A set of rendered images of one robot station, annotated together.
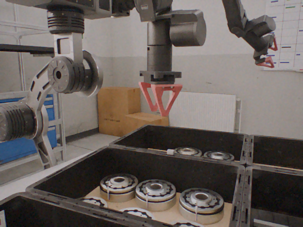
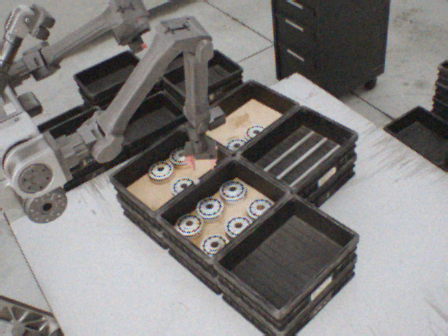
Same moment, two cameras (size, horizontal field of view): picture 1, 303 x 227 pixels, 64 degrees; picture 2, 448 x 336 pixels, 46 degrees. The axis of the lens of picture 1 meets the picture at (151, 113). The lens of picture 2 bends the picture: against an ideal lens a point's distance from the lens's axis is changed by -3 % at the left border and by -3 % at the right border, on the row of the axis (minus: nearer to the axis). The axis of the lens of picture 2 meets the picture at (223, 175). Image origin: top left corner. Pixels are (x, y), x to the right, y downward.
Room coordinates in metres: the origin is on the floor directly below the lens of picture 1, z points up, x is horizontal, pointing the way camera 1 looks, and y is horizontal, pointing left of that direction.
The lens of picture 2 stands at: (-0.16, 1.11, 2.35)
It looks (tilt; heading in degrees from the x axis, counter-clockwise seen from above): 45 degrees down; 300
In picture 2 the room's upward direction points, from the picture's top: 10 degrees counter-clockwise
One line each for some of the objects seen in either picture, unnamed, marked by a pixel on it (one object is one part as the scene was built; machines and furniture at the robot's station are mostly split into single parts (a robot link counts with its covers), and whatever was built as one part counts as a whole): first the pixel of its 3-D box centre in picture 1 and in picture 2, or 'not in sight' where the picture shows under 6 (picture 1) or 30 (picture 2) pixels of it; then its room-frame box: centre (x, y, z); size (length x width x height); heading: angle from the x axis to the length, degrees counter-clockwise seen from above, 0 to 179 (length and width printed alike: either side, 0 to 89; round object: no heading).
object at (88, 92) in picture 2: not in sight; (119, 100); (1.73, -1.02, 0.37); 0.40 x 0.30 x 0.45; 58
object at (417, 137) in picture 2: not in sight; (425, 149); (-0.10, -1.21, 0.26); 0.40 x 0.30 x 0.23; 147
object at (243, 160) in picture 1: (182, 142); (170, 168); (0.77, -0.10, 0.92); 0.40 x 0.30 x 0.02; 67
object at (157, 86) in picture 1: (162, 95); (207, 158); (0.55, -0.02, 1.10); 0.07 x 0.07 x 0.09; 21
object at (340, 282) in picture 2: not in sight; (288, 278); (0.22, 0.13, 0.76); 0.40 x 0.30 x 0.12; 67
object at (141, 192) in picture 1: (155, 189); (210, 207); (0.57, -0.01, 0.86); 0.10 x 0.10 x 0.01
